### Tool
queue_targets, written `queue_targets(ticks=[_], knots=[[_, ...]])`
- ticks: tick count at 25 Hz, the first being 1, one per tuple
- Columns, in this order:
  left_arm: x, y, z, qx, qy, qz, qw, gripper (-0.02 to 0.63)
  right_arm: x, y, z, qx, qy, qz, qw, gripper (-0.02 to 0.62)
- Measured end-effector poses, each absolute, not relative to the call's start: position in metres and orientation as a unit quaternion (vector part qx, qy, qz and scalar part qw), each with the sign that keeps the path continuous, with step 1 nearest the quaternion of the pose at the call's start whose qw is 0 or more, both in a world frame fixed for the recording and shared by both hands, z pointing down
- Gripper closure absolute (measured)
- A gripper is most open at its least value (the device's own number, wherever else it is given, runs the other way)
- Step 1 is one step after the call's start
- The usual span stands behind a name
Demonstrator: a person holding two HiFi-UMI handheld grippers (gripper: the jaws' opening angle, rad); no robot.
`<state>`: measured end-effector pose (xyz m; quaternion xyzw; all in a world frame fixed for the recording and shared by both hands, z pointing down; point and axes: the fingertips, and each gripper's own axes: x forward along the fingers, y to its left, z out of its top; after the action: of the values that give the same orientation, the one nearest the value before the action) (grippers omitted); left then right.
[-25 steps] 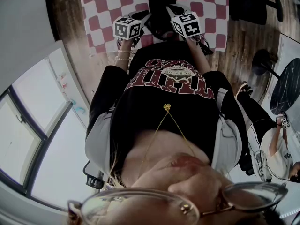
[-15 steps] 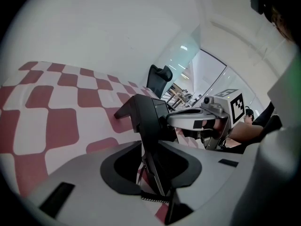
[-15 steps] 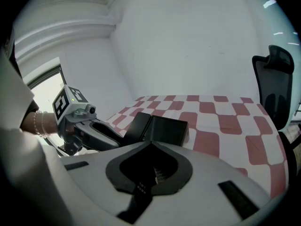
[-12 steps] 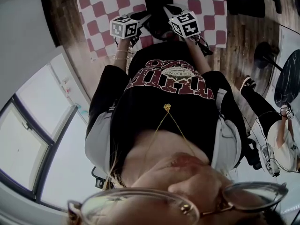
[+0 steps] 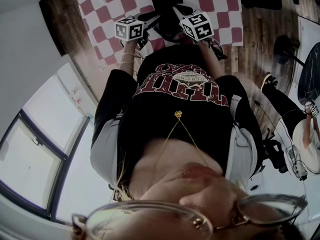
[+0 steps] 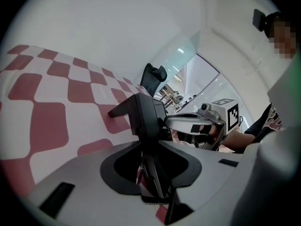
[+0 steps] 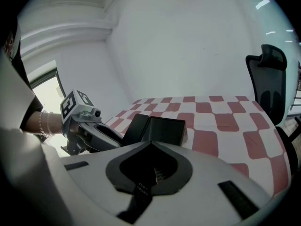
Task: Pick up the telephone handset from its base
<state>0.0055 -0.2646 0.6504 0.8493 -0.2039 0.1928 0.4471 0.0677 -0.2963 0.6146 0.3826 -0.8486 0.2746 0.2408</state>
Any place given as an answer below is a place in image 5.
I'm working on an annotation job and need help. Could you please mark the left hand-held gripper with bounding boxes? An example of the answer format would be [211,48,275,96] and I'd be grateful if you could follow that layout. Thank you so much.
[114,12,163,43]

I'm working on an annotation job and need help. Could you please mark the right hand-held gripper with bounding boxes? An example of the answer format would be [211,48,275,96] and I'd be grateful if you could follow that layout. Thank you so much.
[171,4,216,43]

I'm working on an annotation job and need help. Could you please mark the person's left forearm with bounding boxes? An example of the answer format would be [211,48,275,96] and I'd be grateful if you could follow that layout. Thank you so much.
[117,40,141,72]

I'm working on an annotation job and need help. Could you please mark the person's right forearm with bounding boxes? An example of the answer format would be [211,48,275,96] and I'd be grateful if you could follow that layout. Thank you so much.
[197,40,226,81]

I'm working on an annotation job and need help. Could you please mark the black box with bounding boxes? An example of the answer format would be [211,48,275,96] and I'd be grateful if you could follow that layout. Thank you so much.
[151,0,186,43]

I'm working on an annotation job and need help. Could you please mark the red white checkered tablecloth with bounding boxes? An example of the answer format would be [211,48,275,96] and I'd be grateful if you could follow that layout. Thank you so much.
[73,0,245,71]

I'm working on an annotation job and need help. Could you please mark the person's black printed t-shirt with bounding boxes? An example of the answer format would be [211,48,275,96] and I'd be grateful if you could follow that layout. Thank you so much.
[91,45,263,182]

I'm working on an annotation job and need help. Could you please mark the person's face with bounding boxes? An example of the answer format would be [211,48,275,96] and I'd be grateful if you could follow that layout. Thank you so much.
[129,138,311,240]

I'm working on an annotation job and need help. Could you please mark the dark framed window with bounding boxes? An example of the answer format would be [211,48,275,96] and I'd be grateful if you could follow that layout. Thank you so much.
[0,108,91,225]

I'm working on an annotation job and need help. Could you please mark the thin rimmed glasses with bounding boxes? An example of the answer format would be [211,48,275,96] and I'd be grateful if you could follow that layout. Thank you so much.
[71,194,309,240]

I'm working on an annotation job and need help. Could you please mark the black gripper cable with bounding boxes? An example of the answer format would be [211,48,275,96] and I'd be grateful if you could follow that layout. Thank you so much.
[204,37,228,61]

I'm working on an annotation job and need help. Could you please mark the gold pendant necklace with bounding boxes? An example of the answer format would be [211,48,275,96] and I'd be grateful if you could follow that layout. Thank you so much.
[153,110,210,170]

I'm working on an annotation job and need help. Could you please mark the black floor cable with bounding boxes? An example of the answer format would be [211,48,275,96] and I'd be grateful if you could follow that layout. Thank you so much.
[253,99,277,131]

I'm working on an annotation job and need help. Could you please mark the grey backpack shoulder strap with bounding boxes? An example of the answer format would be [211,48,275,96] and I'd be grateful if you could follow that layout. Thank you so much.
[224,95,262,182]
[89,120,121,187]

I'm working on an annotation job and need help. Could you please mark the round black pedestal table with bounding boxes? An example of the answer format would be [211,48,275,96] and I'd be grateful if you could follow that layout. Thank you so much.
[273,34,320,108]

